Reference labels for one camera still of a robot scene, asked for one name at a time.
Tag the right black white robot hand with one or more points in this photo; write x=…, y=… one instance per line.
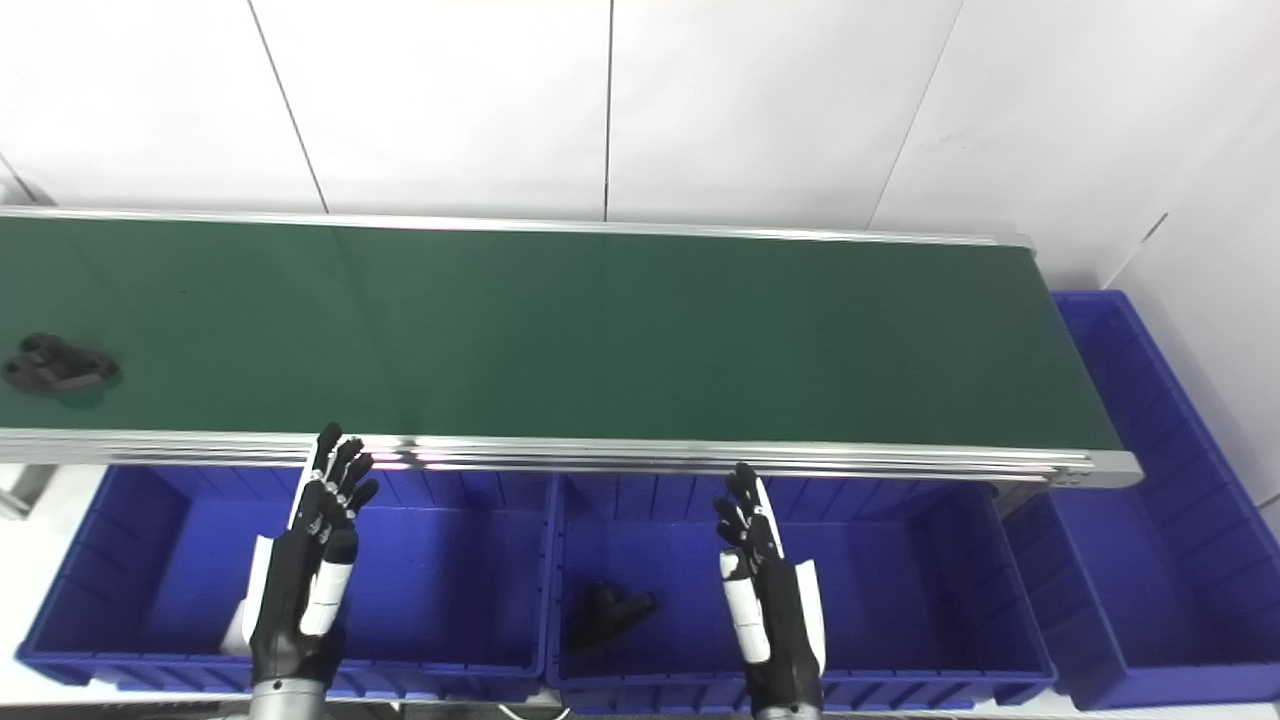
x=778, y=610

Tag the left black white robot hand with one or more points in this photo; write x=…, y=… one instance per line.
x=290, y=590

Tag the black flange part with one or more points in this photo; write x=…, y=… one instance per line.
x=58, y=365

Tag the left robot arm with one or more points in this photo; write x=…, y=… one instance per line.
x=288, y=702

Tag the blue plastic bin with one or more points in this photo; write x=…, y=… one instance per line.
x=900, y=580
x=1150, y=560
x=440, y=580

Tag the black tee-shaped part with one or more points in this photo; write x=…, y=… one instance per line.
x=606, y=612

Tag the aluminium conveyor support leg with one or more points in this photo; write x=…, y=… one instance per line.
x=22, y=488

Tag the green conveyor belt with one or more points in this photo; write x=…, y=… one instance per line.
x=560, y=340

